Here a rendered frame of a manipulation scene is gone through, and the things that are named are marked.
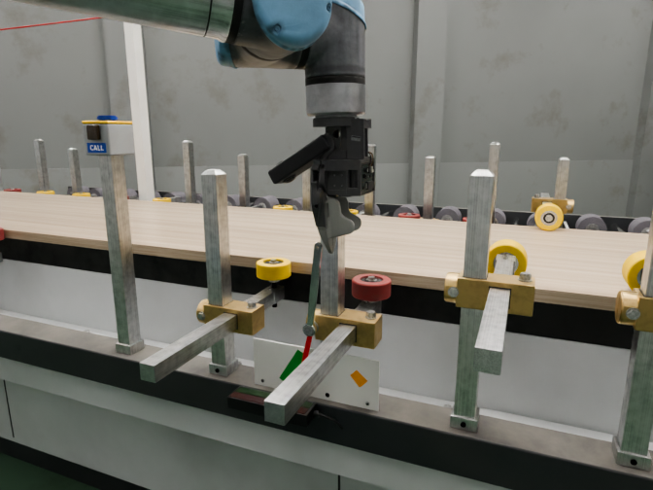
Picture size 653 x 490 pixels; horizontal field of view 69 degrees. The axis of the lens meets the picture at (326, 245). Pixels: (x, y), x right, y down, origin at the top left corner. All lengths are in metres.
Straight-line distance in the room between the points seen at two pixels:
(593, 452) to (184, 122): 4.19
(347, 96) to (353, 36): 0.08
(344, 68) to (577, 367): 0.73
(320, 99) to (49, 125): 4.19
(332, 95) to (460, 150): 4.59
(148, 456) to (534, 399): 1.15
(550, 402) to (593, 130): 5.25
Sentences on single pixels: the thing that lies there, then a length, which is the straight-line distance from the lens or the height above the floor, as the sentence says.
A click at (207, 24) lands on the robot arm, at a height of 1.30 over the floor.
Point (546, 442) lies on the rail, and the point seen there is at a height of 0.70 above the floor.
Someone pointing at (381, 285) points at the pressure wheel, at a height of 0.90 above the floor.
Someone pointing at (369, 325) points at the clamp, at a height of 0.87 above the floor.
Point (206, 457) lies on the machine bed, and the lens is 1.55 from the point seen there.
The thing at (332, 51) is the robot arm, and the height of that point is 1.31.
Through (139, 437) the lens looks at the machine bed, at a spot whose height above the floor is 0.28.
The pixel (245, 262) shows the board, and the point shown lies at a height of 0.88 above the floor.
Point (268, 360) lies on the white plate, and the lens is 0.98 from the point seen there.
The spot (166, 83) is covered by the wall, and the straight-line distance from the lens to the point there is 4.65.
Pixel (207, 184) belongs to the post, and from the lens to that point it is 0.96.
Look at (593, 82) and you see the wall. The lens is 6.18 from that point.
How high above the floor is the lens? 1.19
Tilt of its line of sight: 13 degrees down
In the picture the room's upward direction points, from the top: straight up
